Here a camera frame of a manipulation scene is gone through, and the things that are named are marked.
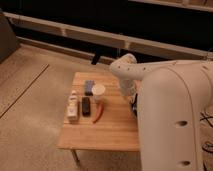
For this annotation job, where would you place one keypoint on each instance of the dark ceramic bowl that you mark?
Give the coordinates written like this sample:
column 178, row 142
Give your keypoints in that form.
column 134, row 105

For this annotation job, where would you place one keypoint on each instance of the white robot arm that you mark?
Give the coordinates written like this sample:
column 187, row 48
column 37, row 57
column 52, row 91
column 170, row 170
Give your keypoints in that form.
column 170, row 97

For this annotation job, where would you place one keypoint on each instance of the white paper cup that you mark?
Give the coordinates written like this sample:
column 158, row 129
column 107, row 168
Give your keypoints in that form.
column 98, row 91

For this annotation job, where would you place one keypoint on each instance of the blue sponge block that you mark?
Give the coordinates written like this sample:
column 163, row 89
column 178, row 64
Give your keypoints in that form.
column 88, row 87

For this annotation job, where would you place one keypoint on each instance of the black rectangular block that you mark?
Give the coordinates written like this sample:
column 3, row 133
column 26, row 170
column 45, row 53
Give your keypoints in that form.
column 86, row 106

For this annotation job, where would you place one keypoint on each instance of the red chili pepper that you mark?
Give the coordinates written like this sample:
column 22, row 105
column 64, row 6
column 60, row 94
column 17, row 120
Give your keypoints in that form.
column 99, row 112

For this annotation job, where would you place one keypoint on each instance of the white plastic bottle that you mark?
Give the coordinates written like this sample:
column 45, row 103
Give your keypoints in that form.
column 72, row 108

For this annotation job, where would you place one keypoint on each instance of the wooden table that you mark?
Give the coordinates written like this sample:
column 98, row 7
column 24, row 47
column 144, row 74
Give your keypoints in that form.
column 116, row 130

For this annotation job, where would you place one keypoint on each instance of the metal table leg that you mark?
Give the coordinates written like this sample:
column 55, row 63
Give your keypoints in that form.
column 75, row 156

